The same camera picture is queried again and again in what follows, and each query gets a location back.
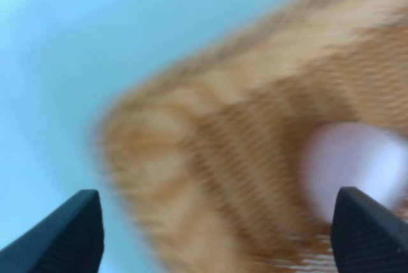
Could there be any pink peach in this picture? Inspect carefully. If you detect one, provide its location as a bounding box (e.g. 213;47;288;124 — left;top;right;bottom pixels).
300;122;407;222

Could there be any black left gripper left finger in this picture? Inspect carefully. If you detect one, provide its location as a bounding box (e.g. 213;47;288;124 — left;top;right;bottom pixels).
1;189;105;273

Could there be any orange wicker basket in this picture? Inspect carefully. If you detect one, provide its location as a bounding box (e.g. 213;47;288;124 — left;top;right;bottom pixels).
101;0;407;272

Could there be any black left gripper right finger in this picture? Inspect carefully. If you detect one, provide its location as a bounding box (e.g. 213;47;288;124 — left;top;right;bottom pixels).
331;187;407;273

